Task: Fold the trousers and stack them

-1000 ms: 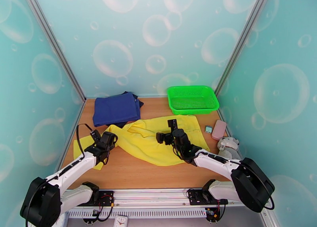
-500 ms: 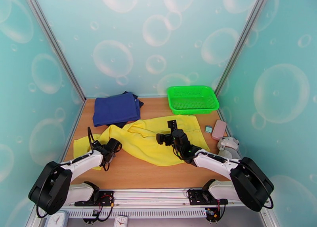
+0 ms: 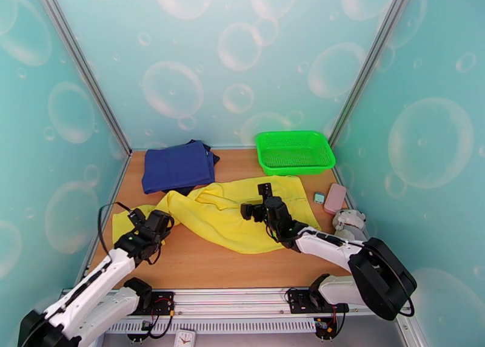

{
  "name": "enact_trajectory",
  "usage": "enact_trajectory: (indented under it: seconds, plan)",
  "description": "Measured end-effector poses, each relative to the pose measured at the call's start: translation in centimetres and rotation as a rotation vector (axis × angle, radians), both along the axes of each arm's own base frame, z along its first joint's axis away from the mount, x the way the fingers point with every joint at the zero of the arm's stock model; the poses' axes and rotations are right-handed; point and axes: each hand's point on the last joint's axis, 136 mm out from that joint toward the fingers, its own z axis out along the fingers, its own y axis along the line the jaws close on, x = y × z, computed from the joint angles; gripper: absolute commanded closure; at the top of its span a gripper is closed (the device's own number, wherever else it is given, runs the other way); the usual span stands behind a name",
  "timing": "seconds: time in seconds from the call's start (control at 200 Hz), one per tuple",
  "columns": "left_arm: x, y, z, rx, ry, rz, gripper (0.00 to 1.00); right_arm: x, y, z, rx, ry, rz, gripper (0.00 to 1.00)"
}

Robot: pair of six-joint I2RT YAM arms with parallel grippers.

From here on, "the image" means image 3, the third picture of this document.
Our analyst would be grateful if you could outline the yellow trousers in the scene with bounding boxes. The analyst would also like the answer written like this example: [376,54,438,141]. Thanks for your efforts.
[112,175,322,255]

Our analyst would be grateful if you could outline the green plastic mesh basket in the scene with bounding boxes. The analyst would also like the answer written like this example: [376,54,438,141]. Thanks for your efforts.
[255,130,336,177]

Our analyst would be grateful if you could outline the royal blue folded trousers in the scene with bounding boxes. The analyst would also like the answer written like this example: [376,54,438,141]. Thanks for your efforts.
[141,140,216,195]

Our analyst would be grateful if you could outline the navy folded trousers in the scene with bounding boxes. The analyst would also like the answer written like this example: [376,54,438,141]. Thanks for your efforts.
[178,141,221,197]

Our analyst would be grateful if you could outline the pink rounded case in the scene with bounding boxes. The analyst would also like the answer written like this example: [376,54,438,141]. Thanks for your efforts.
[323,183,347,215]

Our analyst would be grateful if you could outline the white grey plush toy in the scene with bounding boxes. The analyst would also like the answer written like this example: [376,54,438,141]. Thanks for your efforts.
[332,208,367,243]

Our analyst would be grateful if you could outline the white alarm clock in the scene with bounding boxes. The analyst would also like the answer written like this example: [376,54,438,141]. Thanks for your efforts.
[174,328,197,347]

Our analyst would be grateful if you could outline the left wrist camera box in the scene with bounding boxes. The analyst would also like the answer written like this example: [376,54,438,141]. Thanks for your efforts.
[127,207,147,227]

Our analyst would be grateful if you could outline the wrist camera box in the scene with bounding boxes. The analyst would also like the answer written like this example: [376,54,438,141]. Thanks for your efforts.
[257,183,273,206]
[127,207,147,227]

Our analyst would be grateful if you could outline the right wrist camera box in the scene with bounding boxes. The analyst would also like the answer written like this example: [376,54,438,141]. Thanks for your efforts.
[257,183,273,206]

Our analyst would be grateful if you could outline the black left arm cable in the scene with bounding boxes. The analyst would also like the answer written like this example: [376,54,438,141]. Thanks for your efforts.
[97,201,132,260]

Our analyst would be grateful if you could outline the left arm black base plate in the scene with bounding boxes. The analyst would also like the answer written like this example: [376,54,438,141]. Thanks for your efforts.
[145,290,176,317]

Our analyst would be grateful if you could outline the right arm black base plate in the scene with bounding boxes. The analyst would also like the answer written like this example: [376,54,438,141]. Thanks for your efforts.
[286,288,350,315]

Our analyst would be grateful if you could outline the aluminium mounting rail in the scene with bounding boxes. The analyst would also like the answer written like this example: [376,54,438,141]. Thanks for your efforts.
[60,285,412,322]

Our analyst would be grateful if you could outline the white slotted cable duct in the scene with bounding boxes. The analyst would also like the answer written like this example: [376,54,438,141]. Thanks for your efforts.
[105,318,318,335]

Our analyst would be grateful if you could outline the aluminium corner post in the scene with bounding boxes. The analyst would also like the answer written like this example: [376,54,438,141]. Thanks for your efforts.
[29,0,133,157]
[325,0,421,153]

